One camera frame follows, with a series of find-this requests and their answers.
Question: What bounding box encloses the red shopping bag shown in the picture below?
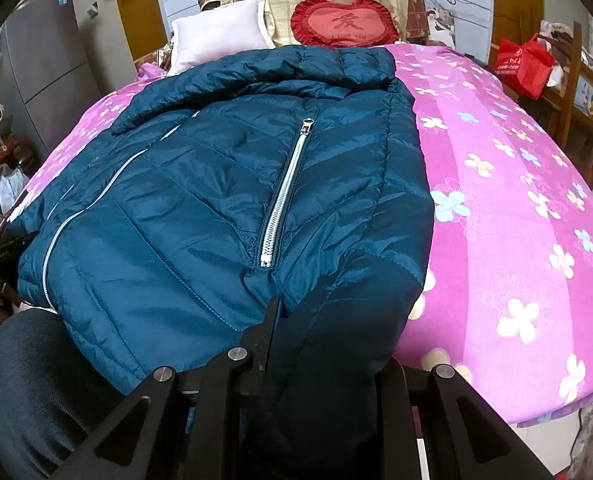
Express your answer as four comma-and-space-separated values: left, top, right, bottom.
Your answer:
494, 32, 557, 101

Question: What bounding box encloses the person's dark trouser leg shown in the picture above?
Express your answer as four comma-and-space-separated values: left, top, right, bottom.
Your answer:
0, 307, 132, 480

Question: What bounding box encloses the grey refrigerator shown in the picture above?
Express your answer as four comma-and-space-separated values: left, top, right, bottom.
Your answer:
0, 0, 127, 161

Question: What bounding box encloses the white plastic bag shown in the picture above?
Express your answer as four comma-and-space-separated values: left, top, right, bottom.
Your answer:
0, 162, 32, 213

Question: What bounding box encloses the teal quilted zip jacket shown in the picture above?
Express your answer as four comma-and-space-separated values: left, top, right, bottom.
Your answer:
16, 44, 435, 480

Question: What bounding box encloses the red heart-shaped cushion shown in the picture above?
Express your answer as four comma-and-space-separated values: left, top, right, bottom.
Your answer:
290, 0, 401, 50

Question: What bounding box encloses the pink floral bed sheet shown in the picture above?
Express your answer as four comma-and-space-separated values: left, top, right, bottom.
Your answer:
26, 42, 593, 428

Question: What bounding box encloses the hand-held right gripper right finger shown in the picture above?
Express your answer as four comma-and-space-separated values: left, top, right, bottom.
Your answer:
377, 360, 552, 480

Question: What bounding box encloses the white pillow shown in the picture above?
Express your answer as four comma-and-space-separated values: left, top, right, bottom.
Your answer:
166, 0, 277, 76

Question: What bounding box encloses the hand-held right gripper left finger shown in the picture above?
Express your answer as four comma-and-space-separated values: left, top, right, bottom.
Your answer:
51, 297, 283, 480

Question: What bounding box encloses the wooden shelf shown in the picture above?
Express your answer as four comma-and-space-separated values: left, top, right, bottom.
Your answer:
539, 20, 593, 161

